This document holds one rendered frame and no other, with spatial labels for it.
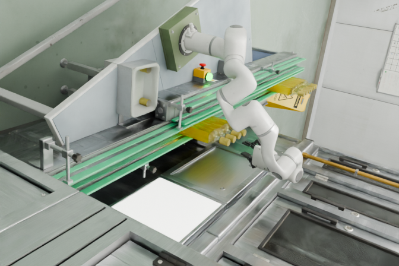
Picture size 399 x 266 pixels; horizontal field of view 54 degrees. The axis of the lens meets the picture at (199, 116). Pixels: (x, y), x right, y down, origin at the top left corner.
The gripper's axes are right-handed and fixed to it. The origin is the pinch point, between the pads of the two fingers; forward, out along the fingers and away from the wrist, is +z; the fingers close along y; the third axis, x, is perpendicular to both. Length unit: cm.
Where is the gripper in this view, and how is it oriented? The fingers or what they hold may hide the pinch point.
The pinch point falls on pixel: (246, 148)
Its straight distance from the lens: 180.6
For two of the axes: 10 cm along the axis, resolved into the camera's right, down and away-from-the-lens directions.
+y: 0.9, -9.3, -3.7
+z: -6.7, -3.3, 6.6
